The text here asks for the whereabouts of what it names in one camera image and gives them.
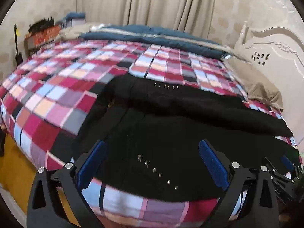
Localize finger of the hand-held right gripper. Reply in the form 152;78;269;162
265;157;295;184
280;156;297;174

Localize black items on box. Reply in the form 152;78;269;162
28;18;56;32

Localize blue folded cloth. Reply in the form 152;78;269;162
64;12;86;26

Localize red checked blanket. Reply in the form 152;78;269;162
0;38;300;228

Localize beige pillow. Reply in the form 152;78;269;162
224;57;284;111

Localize orange box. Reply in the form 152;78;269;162
25;26;63;53

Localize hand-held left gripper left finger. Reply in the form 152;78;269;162
27;140;107;228

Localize black handset with antenna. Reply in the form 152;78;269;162
14;24;24;66

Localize blue quilt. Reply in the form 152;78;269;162
79;24;232;59

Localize beige curtain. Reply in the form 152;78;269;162
76;0;216;45

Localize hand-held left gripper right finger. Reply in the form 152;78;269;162
198;140;278;228

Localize white carved headboard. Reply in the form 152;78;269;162
234;21;304;152

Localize black pants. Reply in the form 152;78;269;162
71;72;300;201

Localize beige cloth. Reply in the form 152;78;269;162
56;22;100;41

